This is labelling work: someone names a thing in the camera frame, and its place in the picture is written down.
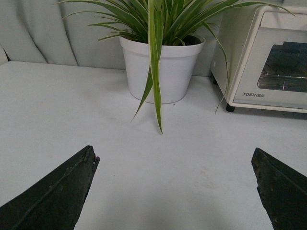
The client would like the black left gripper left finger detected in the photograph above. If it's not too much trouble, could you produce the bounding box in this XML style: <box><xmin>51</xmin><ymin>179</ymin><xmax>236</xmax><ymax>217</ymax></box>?
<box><xmin>0</xmin><ymin>146</ymin><xmax>100</xmax><ymax>230</ymax></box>

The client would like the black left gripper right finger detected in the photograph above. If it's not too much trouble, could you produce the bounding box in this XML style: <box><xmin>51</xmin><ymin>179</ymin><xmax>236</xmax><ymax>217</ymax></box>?
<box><xmin>251</xmin><ymin>148</ymin><xmax>307</xmax><ymax>230</ymax></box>

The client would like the white Toshiba toaster oven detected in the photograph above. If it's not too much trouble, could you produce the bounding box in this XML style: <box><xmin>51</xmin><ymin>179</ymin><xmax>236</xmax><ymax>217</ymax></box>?
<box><xmin>211</xmin><ymin>0</ymin><xmax>307</xmax><ymax>113</ymax></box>

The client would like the white plastic flower pot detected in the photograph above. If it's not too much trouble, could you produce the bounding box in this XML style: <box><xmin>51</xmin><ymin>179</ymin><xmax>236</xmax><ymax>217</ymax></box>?
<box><xmin>119</xmin><ymin>34</ymin><xmax>205</xmax><ymax>104</ymax></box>

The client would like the grey pleated curtain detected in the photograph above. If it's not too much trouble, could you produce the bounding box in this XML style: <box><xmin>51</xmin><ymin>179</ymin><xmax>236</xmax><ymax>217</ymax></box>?
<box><xmin>0</xmin><ymin>0</ymin><xmax>226</xmax><ymax>78</ymax></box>

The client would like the green striped spider plant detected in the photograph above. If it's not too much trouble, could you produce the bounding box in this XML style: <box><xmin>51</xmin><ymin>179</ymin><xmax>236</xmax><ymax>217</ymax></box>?
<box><xmin>57</xmin><ymin>0</ymin><xmax>299</xmax><ymax>135</ymax></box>

